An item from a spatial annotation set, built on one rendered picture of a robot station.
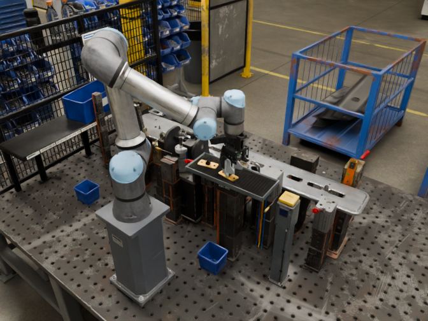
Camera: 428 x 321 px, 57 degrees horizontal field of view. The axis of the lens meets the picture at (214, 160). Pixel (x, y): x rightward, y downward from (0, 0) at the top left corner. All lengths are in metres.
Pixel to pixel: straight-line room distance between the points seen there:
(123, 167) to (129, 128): 0.15
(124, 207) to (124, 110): 0.35
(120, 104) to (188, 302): 0.86
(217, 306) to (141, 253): 0.40
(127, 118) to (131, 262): 0.56
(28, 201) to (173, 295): 1.06
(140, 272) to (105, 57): 0.85
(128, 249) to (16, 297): 1.46
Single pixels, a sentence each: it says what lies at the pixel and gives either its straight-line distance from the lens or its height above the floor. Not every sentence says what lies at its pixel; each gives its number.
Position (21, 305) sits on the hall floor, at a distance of 2.88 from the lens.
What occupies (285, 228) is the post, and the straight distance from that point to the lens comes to 1.59.
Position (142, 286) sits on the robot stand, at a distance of 1.73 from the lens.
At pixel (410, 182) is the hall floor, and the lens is 3.92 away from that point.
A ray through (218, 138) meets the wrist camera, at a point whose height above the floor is 1.33.
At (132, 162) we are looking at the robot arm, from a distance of 1.43.
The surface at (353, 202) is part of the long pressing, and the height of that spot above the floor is 1.00.
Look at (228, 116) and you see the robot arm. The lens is 1.43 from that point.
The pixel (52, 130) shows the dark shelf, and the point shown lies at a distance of 2.37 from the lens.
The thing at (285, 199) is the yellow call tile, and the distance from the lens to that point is 1.52.
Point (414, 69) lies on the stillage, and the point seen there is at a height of 0.66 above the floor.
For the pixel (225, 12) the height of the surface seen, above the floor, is 0.95.
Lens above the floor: 2.11
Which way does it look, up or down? 34 degrees down
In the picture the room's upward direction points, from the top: straight up
